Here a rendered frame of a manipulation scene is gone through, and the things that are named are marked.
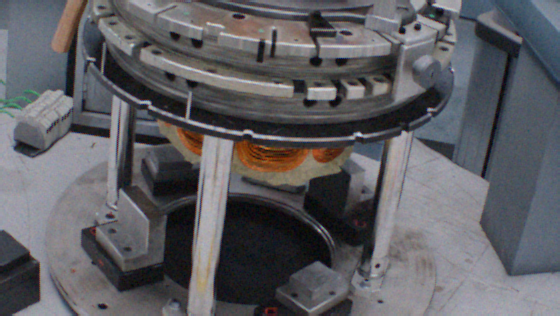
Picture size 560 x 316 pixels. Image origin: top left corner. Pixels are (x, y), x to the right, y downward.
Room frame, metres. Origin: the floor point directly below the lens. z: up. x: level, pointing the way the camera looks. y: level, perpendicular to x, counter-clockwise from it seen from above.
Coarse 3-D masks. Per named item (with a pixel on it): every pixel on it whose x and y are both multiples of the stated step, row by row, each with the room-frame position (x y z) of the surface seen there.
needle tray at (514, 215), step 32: (512, 0) 1.08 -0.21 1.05; (544, 0) 1.15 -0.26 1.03; (544, 32) 1.00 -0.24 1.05; (544, 64) 1.01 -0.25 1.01; (512, 96) 1.06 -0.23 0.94; (544, 96) 1.00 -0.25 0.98; (512, 128) 1.05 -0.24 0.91; (544, 128) 0.99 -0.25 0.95; (512, 160) 1.03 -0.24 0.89; (544, 160) 0.97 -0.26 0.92; (512, 192) 1.02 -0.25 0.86; (544, 192) 0.98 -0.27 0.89; (480, 224) 1.06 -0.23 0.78; (512, 224) 1.00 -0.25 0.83; (544, 224) 0.98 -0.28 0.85; (512, 256) 0.98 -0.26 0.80; (544, 256) 0.99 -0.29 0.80
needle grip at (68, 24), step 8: (72, 0) 0.90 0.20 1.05; (80, 0) 0.90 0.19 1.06; (72, 8) 0.90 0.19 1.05; (80, 8) 0.90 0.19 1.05; (64, 16) 0.90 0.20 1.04; (72, 16) 0.89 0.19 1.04; (80, 16) 0.90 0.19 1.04; (64, 24) 0.89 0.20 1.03; (72, 24) 0.89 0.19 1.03; (56, 32) 0.90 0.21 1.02; (64, 32) 0.89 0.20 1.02; (72, 32) 0.90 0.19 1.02; (56, 40) 0.89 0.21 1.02; (64, 40) 0.89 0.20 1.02; (56, 48) 0.89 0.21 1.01; (64, 48) 0.89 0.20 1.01
